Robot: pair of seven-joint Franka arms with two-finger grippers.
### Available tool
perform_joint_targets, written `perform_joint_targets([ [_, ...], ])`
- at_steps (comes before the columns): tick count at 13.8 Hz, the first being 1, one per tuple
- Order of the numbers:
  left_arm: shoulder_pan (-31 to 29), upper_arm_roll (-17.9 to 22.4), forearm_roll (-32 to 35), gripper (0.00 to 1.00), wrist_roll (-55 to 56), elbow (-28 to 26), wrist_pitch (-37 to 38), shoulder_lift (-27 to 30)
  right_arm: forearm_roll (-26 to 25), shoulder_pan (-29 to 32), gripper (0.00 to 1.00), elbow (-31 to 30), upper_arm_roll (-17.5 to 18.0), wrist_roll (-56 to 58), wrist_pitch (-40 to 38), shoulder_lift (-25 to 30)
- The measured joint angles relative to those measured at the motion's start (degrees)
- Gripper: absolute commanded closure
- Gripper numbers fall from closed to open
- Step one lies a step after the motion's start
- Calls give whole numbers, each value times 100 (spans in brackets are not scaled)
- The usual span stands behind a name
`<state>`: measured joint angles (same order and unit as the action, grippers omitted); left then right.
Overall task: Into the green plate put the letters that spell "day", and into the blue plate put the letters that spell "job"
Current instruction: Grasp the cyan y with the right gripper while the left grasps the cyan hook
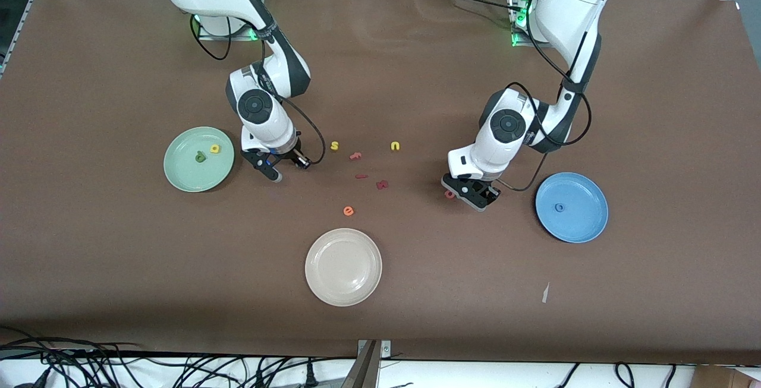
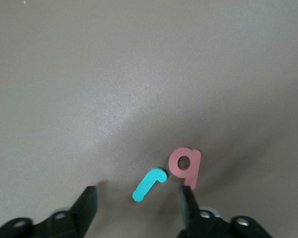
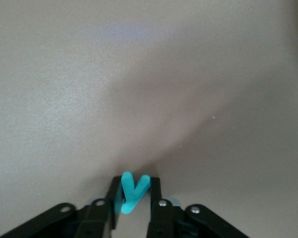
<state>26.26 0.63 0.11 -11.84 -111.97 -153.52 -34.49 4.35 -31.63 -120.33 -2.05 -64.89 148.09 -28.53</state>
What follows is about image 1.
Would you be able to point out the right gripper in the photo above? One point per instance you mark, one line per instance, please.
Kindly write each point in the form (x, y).
(292, 155)

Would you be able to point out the beige plate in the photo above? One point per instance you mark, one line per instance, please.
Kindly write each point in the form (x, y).
(343, 267)

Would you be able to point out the blue plate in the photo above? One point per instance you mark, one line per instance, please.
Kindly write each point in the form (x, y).
(579, 215)

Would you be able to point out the brown cardboard box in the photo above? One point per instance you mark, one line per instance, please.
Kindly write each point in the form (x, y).
(719, 379)

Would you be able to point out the black power plug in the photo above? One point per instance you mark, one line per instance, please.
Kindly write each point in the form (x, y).
(309, 376)

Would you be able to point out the grey metal profile leg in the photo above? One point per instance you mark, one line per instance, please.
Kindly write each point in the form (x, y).
(362, 373)

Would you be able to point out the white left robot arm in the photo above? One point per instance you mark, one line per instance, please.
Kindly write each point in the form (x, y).
(571, 2)

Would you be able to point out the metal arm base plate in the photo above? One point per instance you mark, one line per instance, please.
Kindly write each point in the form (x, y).
(238, 37)
(518, 40)

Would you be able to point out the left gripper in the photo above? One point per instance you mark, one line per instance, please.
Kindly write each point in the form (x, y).
(489, 189)

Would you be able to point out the white paper scrap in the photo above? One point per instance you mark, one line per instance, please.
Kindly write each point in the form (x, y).
(545, 293)

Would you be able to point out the green plate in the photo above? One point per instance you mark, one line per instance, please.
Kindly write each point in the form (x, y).
(190, 171)

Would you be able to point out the small metal table bracket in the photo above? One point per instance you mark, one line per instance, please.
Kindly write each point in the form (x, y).
(385, 349)

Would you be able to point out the brown table cover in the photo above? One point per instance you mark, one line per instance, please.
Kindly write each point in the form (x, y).
(416, 79)

